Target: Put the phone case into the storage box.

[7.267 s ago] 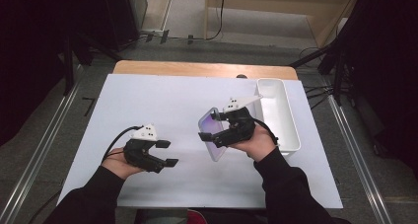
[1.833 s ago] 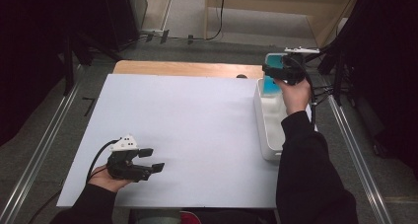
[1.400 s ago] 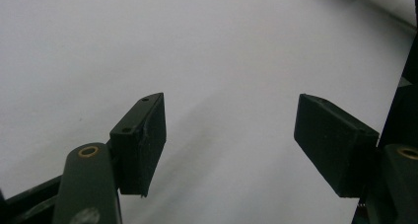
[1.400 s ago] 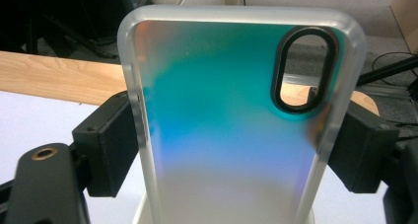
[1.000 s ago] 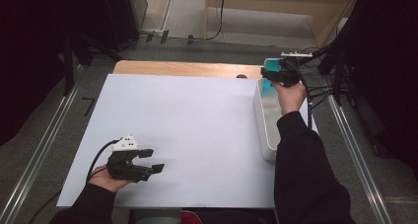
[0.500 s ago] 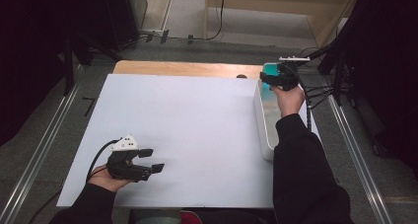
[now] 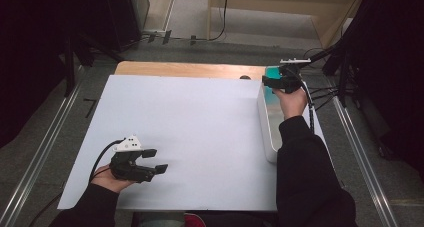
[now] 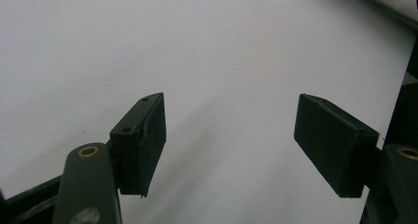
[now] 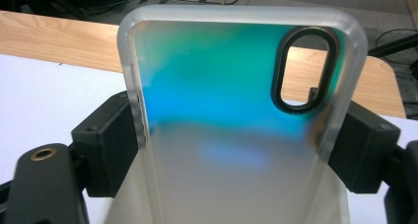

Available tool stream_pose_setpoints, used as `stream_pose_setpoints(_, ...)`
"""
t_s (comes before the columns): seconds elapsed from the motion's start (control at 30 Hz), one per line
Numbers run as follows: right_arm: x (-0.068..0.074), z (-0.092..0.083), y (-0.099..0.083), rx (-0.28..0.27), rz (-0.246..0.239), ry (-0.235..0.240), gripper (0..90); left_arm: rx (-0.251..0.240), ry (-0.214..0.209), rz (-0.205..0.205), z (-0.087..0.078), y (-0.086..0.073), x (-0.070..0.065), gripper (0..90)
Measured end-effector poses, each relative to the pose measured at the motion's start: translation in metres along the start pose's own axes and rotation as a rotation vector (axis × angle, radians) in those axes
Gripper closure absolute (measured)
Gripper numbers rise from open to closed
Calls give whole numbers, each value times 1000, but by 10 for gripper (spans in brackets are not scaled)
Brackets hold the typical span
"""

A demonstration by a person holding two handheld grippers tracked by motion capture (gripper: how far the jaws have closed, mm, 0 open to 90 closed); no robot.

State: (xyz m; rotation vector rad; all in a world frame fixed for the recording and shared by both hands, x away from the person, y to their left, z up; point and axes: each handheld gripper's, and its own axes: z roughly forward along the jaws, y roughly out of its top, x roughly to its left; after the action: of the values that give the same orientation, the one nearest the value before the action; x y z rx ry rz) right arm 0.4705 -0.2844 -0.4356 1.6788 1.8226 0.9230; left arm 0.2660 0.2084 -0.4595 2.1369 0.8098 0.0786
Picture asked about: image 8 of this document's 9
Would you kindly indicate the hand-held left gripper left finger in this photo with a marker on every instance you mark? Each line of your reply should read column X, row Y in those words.
column 141, row 151

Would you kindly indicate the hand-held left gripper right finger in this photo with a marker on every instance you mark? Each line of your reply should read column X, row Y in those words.
column 335, row 145

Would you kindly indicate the white table cover sheet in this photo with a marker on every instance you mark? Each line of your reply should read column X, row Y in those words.
column 230, row 53

